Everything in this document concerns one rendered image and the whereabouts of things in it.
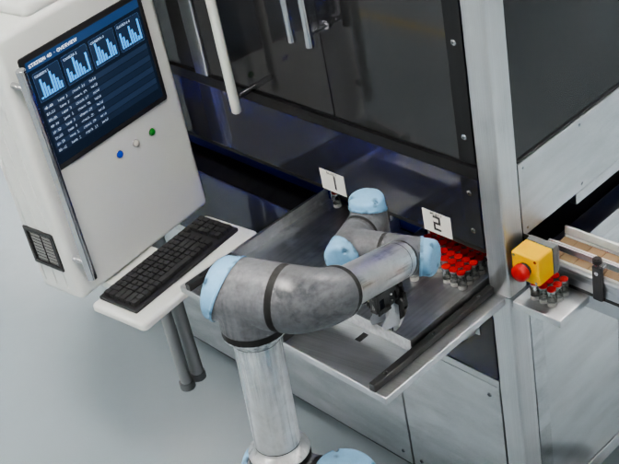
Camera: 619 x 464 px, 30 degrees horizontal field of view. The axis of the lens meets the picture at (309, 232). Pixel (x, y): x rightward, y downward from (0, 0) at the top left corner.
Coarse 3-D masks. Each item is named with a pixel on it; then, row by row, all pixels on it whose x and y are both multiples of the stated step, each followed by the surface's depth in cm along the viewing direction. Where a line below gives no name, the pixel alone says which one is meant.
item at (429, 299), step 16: (416, 288) 268; (432, 288) 267; (448, 288) 266; (480, 288) 261; (416, 304) 264; (432, 304) 263; (448, 304) 262; (352, 320) 262; (368, 320) 257; (384, 320) 261; (416, 320) 259; (432, 320) 253; (384, 336) 255; (400, 336) 251; (416, 336) 250
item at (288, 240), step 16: (320, 192) 304; (304, 208) 301; (320, 208) 304; (336, 208) 302; (272, 224) 295; (288, 224) 299; (304, 224) 299; (320, 224) 297; (336, 224) 296; (256, 240) 293; (272, 240) 295; (288, 240) 294; (304, 240) 292; (320, 240) 291; (256, 256) 290; (272, 256) 289; (288, 256) 288; (304, 256) 287; (320, 256) 286
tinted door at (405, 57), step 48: (336, 0) 252; (384, 0) 240; (432, 0) 230; (336, 48) 260; (384, 48) 248; (432, 48) 237; (336, 96) 269; (384, 96) 256; (432, 96) 245; (432, 144) 253
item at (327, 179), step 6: (324, 174) 288; (330, 174) 286; (336, 174) 284; (324, 180) 289; (330, 180) 287; (336, 180) 285; (342, 180) 283; (324, 186) 290; (330, 186) 288; (336, 186) 286; (342, 186) 285; (336, 192) 288; (342, 192) 286
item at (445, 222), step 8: (424, 208) 265; (424, 216) 267; (432, 216) 264; (440, 216) 262; (424, 224) 268; (432, 224) 266; (440, 224) 263; (448, 224) 261; (440, 232) 265; (448, 232) 263
